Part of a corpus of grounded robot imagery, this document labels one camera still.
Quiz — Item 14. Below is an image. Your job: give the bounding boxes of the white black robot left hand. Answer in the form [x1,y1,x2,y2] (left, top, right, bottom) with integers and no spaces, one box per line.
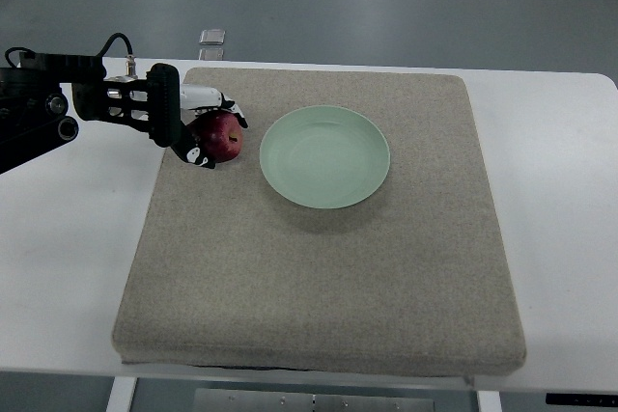
[172,84,248,169]

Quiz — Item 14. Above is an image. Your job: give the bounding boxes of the red apple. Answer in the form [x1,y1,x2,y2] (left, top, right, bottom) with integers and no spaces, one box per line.
[188,110,243,163]

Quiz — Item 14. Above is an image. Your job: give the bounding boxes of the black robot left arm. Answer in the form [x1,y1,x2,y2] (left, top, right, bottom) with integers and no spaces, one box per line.
[1,33,194,173]

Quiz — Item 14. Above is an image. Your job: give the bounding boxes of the lower floor socket plate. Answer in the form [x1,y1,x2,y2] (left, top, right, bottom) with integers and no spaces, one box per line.
[198,47,224,61]

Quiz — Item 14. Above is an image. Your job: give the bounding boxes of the floor socket plate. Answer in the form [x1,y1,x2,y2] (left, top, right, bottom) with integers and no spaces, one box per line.
[199,29,226,45]
[198,47,224,61]

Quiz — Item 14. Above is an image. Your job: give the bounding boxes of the upper floor socket plate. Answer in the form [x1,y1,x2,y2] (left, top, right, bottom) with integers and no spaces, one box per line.
[199,29,226,45]

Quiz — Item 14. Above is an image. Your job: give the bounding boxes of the light green plate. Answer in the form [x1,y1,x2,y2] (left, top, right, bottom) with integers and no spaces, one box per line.
[260,105,391,209]

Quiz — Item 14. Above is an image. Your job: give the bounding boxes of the beige fabric cushion mat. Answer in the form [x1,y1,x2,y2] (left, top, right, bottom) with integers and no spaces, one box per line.
[112,68,526,376]

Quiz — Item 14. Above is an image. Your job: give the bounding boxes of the left white table leg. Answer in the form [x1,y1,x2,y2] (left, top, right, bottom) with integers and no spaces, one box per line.
[105,376,137,412]

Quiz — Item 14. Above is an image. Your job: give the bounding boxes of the white table leg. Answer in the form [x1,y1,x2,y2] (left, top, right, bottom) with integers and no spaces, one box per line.
[476,391,503,412]
[105,376,137,412]

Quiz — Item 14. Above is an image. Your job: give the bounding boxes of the right white table leg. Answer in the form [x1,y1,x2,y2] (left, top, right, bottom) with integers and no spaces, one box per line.
[476,391,503,412]

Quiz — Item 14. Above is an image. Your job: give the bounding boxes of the black table control panel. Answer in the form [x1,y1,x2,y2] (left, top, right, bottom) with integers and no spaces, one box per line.
[545,393,618,408]

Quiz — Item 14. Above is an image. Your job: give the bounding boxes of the metal table base plate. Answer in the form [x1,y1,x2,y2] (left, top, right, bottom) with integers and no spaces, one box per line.
[192,388,435,412]

